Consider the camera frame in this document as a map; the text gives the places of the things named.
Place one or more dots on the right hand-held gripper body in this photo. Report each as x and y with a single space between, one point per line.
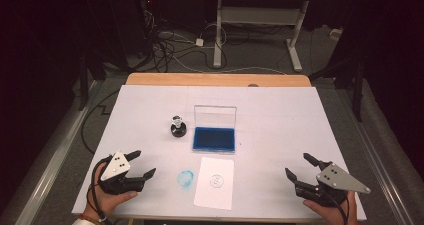
336 180

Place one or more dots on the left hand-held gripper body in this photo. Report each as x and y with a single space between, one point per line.
115 171

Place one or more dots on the black round stamp cap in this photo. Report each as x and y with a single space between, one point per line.
178 131

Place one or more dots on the blue ink pad clear case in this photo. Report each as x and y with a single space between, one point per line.
214 139

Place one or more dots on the person's left hand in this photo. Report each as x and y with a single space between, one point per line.
106 201

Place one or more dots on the person's right hand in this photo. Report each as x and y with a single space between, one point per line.
333 215

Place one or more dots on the large white table cover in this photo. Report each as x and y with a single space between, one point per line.
273 125

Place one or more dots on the white paper sheet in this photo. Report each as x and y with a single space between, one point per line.
213 195

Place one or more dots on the wooden table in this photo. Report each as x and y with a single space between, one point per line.
200 79

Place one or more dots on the white power adapter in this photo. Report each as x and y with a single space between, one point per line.
199 42

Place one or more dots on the aluminium frame rail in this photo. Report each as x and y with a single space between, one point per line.
376 165
50 171

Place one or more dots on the white metal desk frame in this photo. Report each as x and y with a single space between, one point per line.
260 15

